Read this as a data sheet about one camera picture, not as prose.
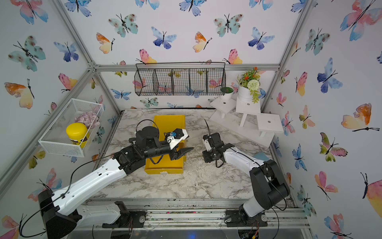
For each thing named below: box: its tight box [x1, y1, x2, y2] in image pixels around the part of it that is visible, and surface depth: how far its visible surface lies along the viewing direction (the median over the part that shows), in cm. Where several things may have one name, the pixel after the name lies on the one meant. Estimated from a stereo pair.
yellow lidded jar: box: [65, 122, 91, 149], surface depth 66 cm
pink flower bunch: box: [74, 111, 101, 129], surface depth 71 cm
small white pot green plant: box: [219, 86, 234, 102], surface depth 106 cm
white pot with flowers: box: [236, 66, 261, 104], surface depth 87 cm
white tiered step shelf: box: [208, 98, 285, 148], surface depth 106 cm
